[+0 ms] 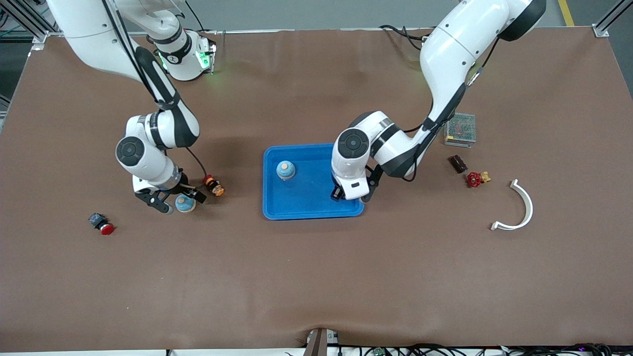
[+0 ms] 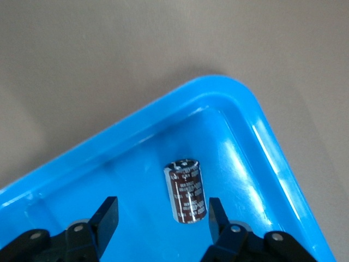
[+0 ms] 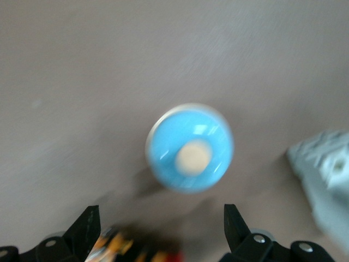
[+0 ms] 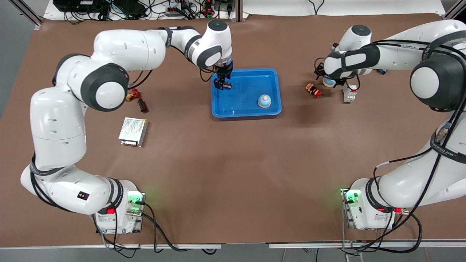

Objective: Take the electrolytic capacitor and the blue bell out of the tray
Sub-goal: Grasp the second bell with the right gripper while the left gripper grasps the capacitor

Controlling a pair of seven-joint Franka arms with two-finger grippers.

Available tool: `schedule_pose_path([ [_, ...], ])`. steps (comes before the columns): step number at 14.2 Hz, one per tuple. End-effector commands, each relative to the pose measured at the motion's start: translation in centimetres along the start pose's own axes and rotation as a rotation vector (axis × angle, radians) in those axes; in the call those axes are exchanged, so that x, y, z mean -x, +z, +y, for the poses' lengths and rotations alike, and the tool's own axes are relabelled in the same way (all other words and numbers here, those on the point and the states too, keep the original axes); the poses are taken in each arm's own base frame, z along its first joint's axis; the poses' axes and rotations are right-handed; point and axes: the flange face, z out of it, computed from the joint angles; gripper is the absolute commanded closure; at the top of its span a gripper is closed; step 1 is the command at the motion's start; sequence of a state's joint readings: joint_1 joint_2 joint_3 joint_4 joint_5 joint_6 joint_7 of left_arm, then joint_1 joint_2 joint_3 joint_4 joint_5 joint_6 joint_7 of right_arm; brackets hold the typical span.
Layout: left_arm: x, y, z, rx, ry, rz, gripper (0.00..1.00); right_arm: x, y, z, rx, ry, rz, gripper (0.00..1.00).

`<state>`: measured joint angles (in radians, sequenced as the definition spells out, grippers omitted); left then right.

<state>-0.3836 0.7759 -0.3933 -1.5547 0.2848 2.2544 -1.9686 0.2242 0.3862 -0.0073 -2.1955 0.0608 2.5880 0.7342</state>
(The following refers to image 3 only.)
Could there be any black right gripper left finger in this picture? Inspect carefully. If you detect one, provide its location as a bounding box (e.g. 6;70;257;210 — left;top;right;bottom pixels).
0;205;101;262

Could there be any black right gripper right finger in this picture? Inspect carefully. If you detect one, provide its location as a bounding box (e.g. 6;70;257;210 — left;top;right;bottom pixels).
220;204;336;262

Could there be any blue desk bell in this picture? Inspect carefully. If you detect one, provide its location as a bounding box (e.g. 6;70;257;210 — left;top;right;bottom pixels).
145;103;235;195

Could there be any orange red emergency button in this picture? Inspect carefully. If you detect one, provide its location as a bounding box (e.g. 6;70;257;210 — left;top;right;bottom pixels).
88;225;188;262

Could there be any white red circuit breaker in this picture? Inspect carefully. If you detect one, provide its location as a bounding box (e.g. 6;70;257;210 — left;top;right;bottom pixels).
286;129;349;238

